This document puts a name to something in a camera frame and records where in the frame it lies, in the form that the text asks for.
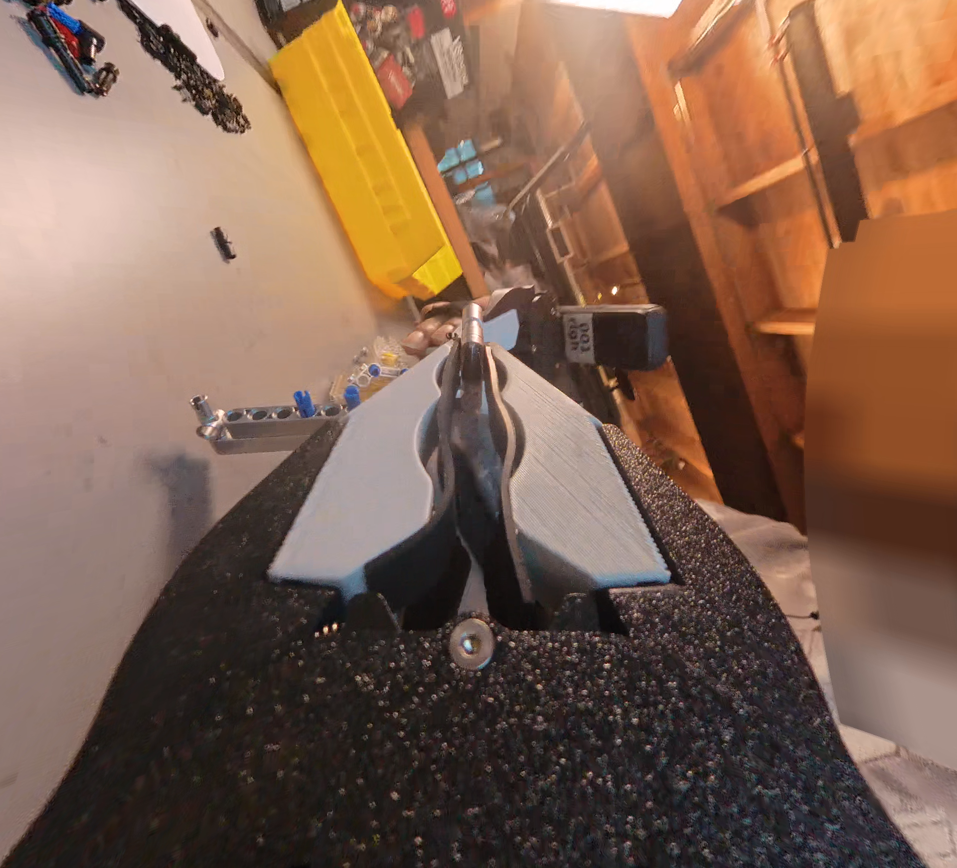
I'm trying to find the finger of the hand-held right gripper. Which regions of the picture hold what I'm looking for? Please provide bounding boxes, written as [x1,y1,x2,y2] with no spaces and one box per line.
[482,287,536,353]

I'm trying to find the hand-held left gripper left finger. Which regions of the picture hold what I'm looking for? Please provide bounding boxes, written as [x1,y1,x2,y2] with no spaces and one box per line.
[268,342,459,598]

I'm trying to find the person's right hand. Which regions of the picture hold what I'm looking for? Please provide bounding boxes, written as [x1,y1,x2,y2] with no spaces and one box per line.
[404,298,466,355]

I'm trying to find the metal bars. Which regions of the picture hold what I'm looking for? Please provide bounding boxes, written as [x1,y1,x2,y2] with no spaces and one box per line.
[514,127,601,289]

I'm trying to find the pile of coloured building pieces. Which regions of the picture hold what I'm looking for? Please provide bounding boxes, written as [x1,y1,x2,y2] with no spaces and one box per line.
[0,0,122,99]

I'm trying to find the wooden shelving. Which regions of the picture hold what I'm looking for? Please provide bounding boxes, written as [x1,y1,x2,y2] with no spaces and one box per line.
[516,0,957,529]

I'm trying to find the grey desk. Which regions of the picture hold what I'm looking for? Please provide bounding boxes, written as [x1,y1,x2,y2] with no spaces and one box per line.
[0,0,420,854]

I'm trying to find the grey holed beam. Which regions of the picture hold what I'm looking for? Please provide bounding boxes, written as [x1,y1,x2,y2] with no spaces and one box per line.
[194,388,361,455]

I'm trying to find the transparent toy engine assembly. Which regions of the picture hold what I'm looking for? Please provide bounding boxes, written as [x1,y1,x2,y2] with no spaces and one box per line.
[331,336,411,402]

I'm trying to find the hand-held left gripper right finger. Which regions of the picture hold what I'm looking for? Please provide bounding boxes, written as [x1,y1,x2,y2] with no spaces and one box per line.
[484,351,672,601]

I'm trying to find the pile of black pins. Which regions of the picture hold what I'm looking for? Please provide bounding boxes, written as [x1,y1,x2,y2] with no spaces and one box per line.
[45,0,253,137]

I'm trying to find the grey connector piece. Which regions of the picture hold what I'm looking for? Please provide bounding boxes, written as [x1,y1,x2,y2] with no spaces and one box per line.
[449,301,491,406]

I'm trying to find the yellow bin with divider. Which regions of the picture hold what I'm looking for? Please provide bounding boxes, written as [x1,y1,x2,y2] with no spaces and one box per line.
[268,0,466,301]

